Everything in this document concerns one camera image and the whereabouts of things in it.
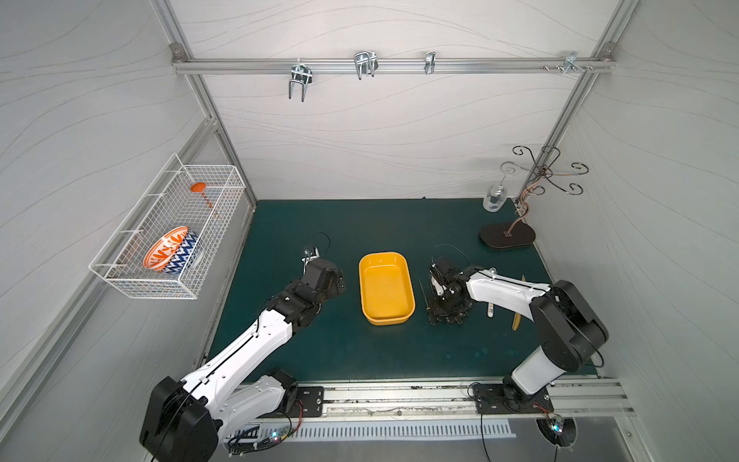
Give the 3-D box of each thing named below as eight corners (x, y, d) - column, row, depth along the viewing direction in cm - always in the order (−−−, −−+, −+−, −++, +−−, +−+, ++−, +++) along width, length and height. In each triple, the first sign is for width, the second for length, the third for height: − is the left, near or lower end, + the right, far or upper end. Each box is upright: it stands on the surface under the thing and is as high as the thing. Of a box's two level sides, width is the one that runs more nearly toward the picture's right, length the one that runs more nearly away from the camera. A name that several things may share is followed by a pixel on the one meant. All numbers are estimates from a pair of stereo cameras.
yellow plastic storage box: (357, 325, 88) (356, 317, 83) (360, 261, 103) (359, 251, 98) (413, 325, 88) (416, 317, 83) (408, 261, 103) (410, 251, 98)
